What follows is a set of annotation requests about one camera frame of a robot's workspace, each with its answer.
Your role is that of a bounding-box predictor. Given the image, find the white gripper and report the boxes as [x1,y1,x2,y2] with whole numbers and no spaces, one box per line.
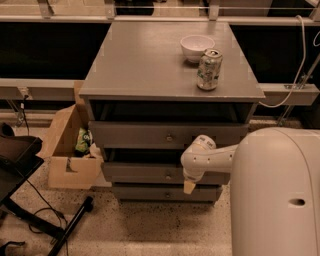
[183,169,204,195]

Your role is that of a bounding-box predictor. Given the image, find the grey drawer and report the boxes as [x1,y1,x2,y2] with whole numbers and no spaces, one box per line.
[101,161,232,186]
[89,121,248,149]
[112,184,222,202]

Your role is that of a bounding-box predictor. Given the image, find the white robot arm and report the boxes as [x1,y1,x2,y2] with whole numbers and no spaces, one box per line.
[181,127,320,256]

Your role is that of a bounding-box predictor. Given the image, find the grey bottom drawer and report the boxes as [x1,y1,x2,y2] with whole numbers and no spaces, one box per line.
[112,184,222,202]

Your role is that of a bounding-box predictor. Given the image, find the grey top drawer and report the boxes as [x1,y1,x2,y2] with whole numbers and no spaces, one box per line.
[89,121,248,149]

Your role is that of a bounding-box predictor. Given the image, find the grey drawer cabinet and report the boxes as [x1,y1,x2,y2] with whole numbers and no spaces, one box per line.
[82,25,257,187]

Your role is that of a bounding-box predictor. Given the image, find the green chip bag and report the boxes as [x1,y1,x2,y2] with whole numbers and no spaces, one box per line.
[75,128,93,156]

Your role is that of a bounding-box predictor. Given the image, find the cardboard box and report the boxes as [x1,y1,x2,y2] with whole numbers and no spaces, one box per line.
[38,81,102,190]

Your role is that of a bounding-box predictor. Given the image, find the green white soda can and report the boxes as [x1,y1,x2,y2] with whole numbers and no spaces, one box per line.
[197,48,223,91]

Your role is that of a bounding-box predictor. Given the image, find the white ceramic bowl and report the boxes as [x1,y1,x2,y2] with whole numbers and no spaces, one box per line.
[180,35,215,63]

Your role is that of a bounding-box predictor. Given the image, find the black chair stand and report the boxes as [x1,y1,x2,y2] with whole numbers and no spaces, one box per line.
[0,121,95,256]

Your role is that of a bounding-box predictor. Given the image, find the black floor cable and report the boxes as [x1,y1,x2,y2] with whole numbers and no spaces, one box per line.
[25,179,70,256]

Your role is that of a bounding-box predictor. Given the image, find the white cable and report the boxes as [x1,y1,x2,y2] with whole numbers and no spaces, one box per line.
[258,15,307,109]

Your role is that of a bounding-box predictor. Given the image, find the metal railing frame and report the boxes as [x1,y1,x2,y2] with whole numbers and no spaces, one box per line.
[1,0,319,108]

